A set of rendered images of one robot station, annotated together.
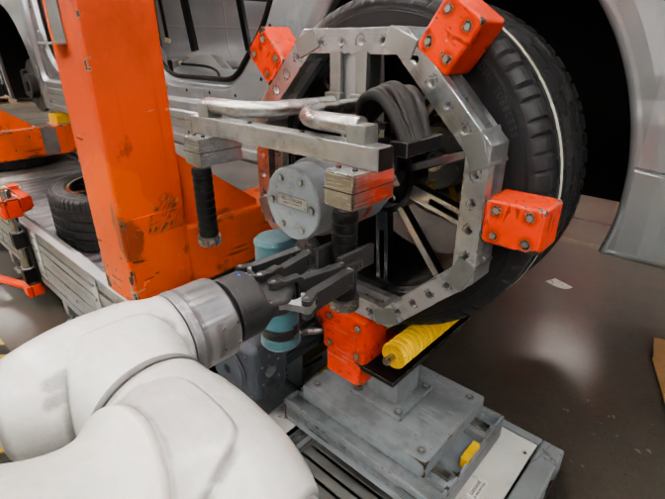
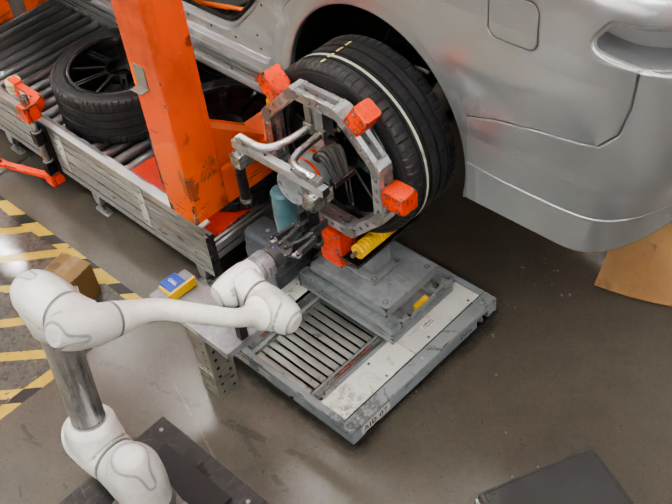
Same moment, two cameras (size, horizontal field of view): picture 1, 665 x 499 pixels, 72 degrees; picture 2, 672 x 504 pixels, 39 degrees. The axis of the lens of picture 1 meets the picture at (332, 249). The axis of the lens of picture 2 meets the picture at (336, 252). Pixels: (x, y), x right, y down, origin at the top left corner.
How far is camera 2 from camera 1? 239 cm
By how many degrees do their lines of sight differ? 21
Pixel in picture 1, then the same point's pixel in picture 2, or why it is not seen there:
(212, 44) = not seen: outside the picture
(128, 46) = (183, 86)
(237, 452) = (282, 304)
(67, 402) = (236, 294)
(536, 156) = (406, 167)
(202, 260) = (232, 187)
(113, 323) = (241, 272)
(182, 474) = (272, 308)
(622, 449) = (550, 295)
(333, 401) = (332, 274)
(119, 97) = (181, 115)
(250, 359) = not seen: hidden behind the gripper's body
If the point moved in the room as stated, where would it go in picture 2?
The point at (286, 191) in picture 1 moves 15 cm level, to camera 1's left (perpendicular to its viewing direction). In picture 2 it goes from (286, 182) to (241, 185)
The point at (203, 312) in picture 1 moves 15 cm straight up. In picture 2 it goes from (264, 264) to (256, 227)
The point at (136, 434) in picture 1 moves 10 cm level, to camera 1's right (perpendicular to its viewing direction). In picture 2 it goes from (262, 301) to (297, 299)
